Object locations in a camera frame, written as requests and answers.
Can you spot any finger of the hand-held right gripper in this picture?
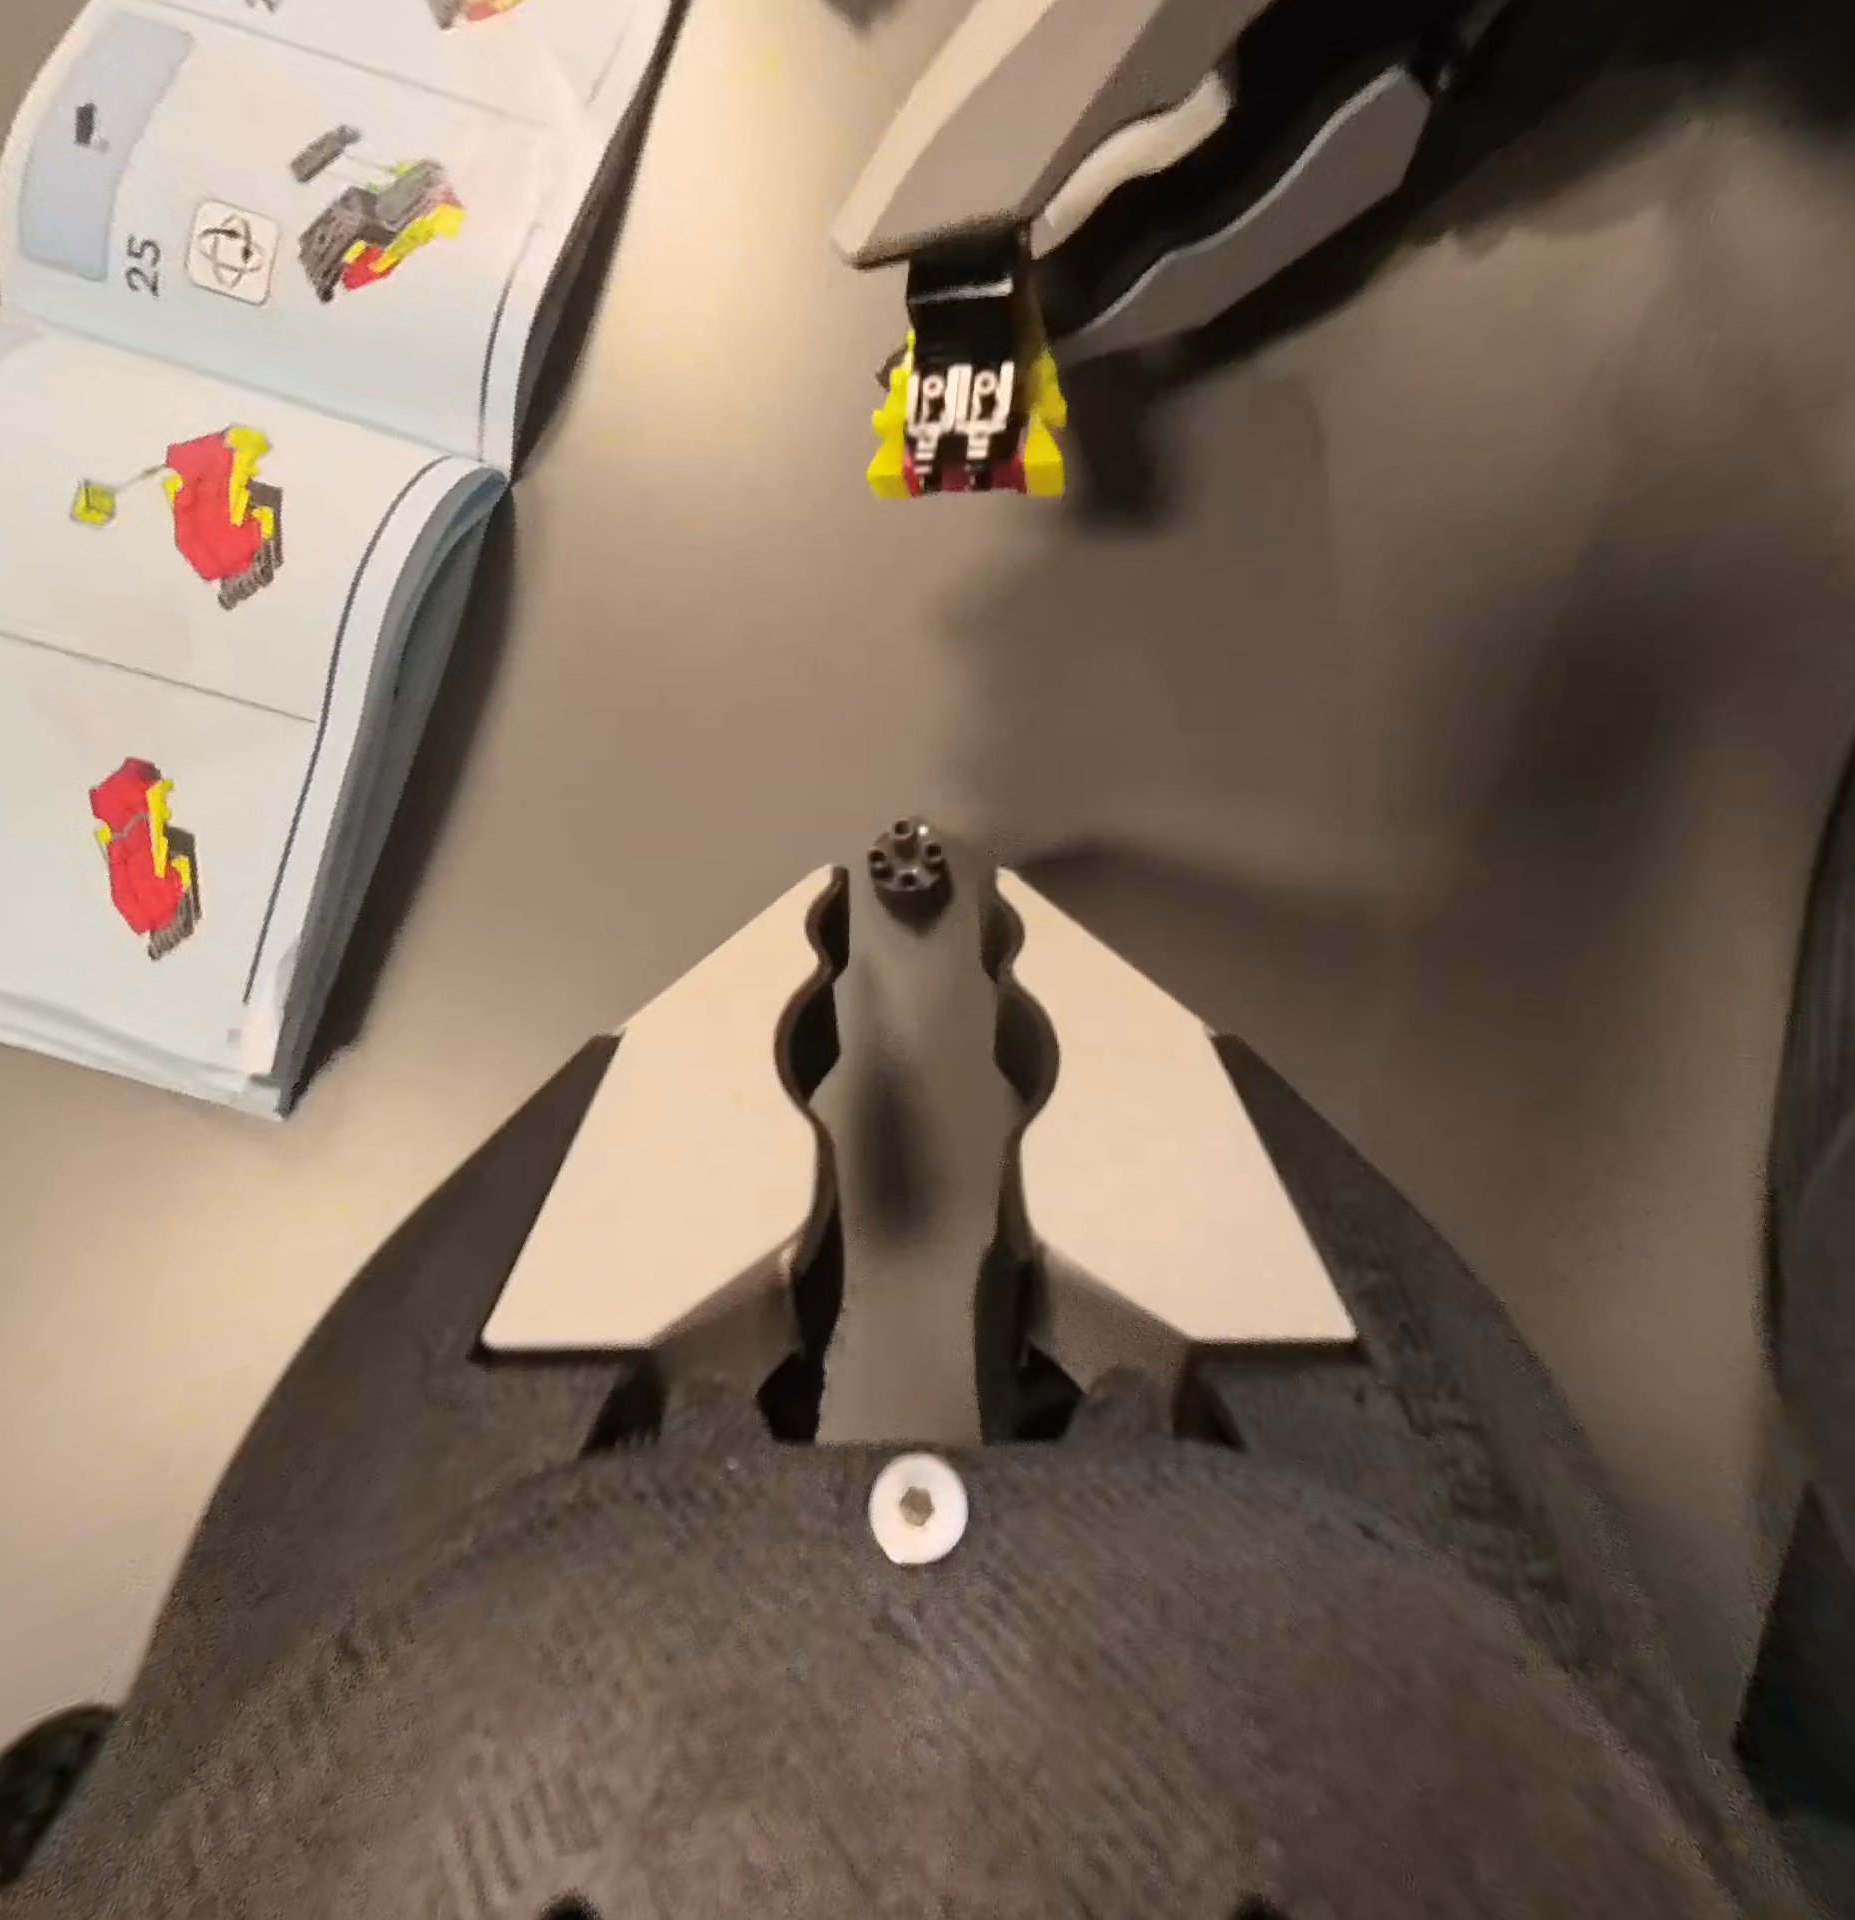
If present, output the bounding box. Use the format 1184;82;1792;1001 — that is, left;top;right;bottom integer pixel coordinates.
833;0;1280;273
1053;67;1425;363

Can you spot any red yellow lego model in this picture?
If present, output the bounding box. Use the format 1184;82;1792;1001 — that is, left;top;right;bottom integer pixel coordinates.
864;247;1072;506

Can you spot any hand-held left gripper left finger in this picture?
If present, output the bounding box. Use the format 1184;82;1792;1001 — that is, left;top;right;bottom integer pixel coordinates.
481;862;852;1359

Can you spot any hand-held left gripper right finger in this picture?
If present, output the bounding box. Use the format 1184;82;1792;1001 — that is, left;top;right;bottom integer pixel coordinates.
985;864;1359;1350

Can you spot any small black round lego piece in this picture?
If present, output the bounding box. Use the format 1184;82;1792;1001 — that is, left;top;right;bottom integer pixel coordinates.
867;817;951;926

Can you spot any open instruction booklet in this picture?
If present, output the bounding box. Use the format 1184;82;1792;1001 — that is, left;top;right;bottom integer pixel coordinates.
0;0;692;1123

